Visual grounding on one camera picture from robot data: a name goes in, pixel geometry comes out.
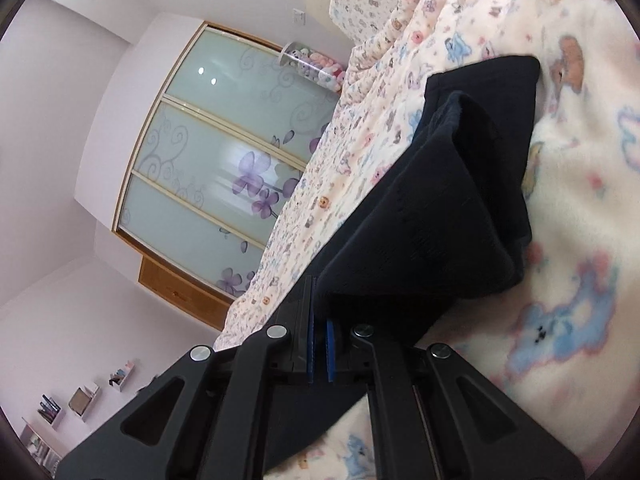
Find dark navy pants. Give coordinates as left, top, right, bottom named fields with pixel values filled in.
left=259, top=54, right=544, bottom=476

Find cartoon animal print fleece blanket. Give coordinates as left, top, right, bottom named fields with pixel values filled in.
left=215, top=0, right=639, bottom=479

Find white bookshelf unit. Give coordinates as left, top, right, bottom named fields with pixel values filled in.
left=18, top=419, right=62, bottom=479

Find floral glass sliding wardrobe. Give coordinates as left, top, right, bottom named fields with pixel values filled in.
left=114, top=24, right=339, bottom=328

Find clear tube of plush toys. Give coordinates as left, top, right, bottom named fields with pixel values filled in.
left=279, top=41, right=345, bottom=93

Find white wall shelf box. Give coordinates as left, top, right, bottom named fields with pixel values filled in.
left=107, top=360, right=136, bottom=392

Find white wall shelf with frame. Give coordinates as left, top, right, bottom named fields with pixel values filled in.
left=67, top=382, right=101, bottom=420

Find white wall shelf with books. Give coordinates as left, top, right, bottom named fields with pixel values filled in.
left=37, top=394, right=63, bottom=428

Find white wall switch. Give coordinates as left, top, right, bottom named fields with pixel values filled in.
left=293, top=9, right=306, bottom=26

